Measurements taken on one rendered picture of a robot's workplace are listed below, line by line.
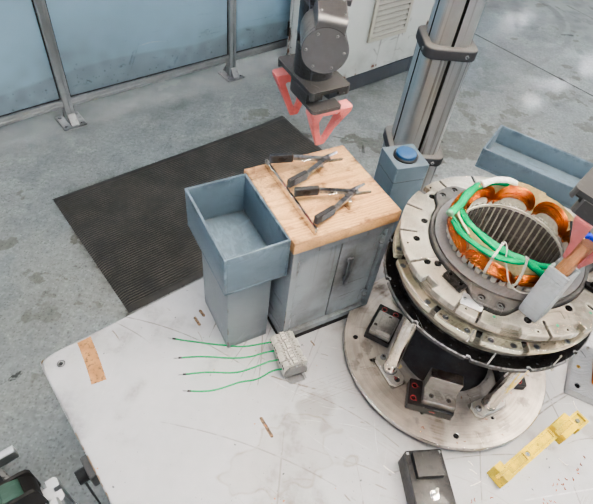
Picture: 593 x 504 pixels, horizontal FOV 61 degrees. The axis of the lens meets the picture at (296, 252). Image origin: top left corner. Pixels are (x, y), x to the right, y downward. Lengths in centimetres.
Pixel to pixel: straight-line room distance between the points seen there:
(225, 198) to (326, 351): 35
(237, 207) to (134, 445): 43
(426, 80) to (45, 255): 167
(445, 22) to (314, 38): 51
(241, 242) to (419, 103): 52
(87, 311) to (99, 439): 116
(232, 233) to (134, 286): 123
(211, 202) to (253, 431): 39
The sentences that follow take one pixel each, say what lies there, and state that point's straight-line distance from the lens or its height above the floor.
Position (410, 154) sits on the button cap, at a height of 104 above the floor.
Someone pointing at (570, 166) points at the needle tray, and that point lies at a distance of 114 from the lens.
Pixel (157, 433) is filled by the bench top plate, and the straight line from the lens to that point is 90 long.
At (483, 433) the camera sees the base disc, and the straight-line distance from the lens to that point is 96.
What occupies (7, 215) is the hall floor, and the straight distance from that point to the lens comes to 249.
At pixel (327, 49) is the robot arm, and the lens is 63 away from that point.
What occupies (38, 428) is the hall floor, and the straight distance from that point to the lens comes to 185.
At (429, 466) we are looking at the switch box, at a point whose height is 84.
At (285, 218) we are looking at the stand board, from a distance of 78.
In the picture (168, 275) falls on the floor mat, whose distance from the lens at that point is 207.
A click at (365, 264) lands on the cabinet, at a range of 92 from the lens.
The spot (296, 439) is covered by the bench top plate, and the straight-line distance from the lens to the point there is 89.
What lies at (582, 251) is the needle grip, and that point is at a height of 122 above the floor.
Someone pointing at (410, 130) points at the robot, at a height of 98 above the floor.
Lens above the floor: 161
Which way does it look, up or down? 48 degrees down
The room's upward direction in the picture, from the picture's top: 8 degrees clockwise
